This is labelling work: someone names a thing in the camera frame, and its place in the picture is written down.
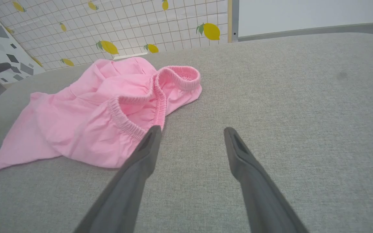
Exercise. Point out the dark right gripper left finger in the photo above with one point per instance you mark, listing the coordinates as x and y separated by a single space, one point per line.
125 200

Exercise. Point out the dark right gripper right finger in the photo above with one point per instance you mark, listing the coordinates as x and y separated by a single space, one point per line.
264 207

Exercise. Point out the pink cloth garment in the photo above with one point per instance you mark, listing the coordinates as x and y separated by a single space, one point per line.
76 113

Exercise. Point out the grey fabric sofa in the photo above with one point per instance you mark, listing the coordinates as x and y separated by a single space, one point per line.
303 113

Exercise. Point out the lemon print wood-framed partition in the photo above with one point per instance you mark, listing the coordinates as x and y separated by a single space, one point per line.
125 26

